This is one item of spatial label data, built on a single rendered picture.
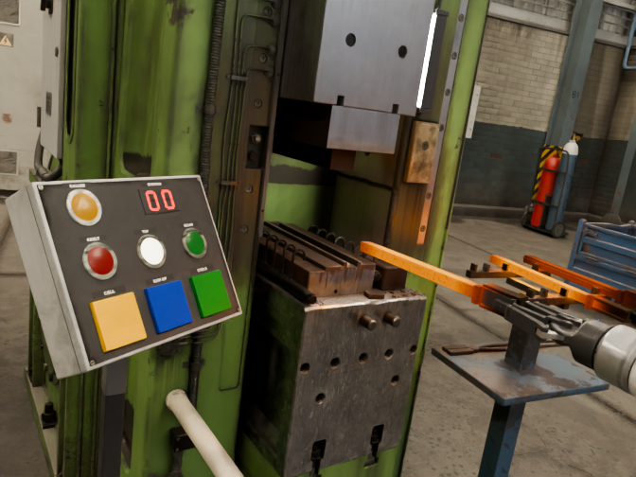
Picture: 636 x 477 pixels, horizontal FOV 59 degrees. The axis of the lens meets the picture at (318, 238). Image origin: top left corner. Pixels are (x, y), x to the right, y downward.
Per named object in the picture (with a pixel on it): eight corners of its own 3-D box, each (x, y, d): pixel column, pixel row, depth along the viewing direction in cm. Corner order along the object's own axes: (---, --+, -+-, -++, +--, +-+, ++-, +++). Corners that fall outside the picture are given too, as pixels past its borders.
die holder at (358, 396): (399, 446, 158) (428, 295, 148) (282, 480, 137) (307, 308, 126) (297, 359, 202) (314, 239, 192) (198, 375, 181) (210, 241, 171)
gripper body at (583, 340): (586, 376, 84) (533, 349, 91) (616, 368, 89) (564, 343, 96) (598, 329, 82) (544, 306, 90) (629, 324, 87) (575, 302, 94)
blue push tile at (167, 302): (194, 321, 95) (181, 278, 95) (160, 333, 89) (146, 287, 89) (186, 323, 96) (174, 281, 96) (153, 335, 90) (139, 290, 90)
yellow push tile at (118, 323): (147, 337, 87) (133, 291, 87) (107, 351, 80) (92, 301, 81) (140, 339, 87) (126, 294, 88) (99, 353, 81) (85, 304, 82)
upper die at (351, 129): (394, 154, 136) (400, 114, 134) (326, 148, 125) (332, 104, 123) (304, 133, 170) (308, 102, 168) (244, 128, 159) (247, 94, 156)
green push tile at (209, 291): (232, 308, 103) (220, 269, 104) (204, 318, 97) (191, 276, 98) (225, 310, 104) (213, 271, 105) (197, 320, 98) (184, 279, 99)
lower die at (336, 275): (371, 291, 144) (376, 260, 142) (306, 297, 133) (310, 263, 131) (290, 247, 178) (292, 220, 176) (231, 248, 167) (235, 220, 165)
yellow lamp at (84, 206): (101, 223, 85) (103, 195, 84) (69, 223, 83) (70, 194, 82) (97, 219, 88) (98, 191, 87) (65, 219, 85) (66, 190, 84)
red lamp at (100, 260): (117, 276, 85) (119, 249, 84) (85, 278, 82) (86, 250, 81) (113, 270, 88) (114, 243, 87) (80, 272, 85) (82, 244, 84)
